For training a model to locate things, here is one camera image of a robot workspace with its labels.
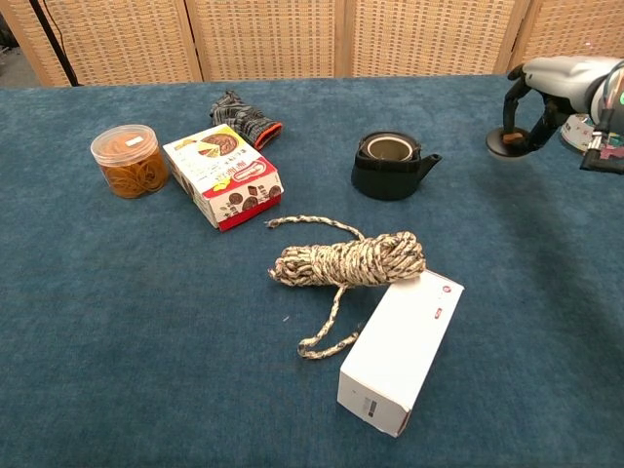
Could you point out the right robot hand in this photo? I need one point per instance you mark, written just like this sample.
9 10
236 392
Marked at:
556 78

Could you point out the black kettle lid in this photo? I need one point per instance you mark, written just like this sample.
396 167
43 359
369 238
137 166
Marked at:
497 144

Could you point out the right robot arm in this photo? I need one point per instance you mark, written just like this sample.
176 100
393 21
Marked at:
609 97

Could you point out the black camping kettle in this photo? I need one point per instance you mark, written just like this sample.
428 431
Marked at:
385 180

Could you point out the white cardboard box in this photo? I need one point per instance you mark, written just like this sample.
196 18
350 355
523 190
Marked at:
400 346

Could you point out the red and white snack box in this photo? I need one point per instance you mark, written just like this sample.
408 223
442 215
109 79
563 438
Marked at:
229 170

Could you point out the clear jar of binder clips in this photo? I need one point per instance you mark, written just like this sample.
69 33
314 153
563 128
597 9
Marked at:
576 132

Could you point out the woven wooden folding screen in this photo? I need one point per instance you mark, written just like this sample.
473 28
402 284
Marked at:
273 39

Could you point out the grey striped work glove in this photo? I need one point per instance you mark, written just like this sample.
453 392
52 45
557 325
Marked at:
241 119

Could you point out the clear jar of rubber bands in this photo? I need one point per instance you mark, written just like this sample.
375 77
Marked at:
131 166

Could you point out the blue tablecloth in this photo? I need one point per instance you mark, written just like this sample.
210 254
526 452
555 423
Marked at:
146 317

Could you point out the black stand pole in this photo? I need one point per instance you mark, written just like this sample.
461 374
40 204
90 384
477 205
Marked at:
54 44

